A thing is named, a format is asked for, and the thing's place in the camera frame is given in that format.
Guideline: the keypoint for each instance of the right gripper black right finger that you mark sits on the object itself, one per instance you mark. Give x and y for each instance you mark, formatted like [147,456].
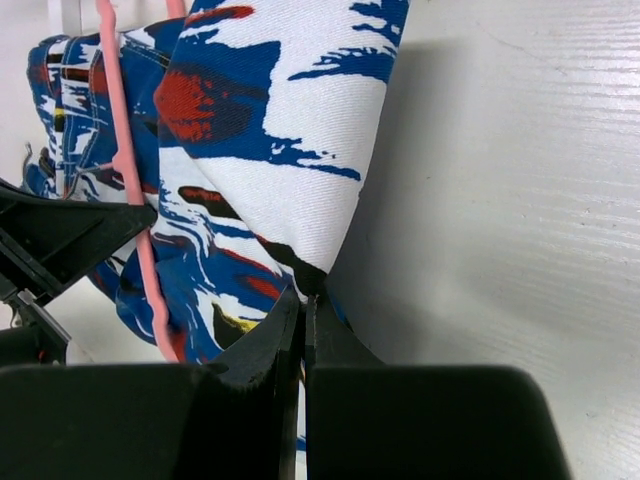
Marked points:
[369,420]

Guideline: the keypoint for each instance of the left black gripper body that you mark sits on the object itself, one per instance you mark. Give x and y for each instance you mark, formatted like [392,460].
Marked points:
[25,310]

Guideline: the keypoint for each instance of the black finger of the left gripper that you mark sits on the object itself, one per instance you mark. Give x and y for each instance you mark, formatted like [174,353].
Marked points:
[48,245]

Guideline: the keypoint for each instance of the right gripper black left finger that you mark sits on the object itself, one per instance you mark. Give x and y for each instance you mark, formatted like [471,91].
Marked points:
[233,418]

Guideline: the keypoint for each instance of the pink plastic hanger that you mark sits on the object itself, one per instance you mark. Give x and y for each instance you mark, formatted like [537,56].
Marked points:
[124,163]

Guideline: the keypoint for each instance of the blue white red patterned trousers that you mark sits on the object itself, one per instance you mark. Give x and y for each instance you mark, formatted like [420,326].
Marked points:
[253,125]

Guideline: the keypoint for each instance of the white metal clothes rack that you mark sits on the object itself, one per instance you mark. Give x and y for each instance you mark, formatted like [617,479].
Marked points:
[65,17]

